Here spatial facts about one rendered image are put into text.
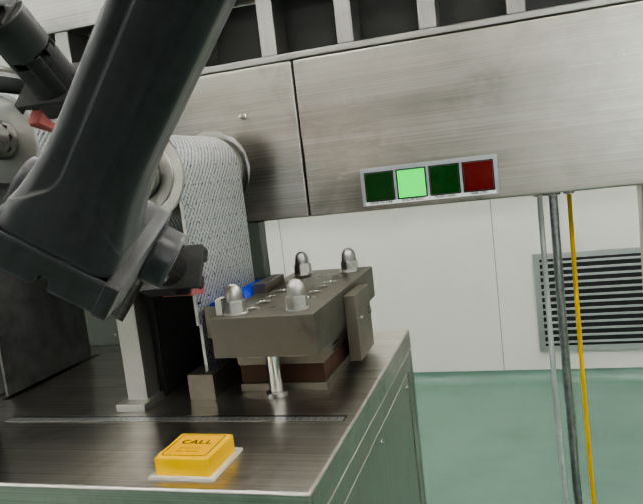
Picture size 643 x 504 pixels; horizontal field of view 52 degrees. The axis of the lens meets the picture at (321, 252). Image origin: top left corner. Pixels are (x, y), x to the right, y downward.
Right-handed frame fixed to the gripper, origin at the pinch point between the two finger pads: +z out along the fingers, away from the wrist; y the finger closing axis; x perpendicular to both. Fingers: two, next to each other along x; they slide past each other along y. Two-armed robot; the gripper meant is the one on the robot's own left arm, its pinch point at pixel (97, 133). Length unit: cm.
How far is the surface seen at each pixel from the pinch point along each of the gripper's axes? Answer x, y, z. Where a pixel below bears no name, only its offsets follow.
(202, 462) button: -38.8, 17.8, 13.9
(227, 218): 6.5, 4.5, 30.2
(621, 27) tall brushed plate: 38, 70, 28
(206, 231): 0.1, 4.6, 24.5
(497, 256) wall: 132, 38, 253
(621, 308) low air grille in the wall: 109, 97, 271
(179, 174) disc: 2.7, 4.9, 13.0
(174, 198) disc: 0.0, 3.6, 15.2
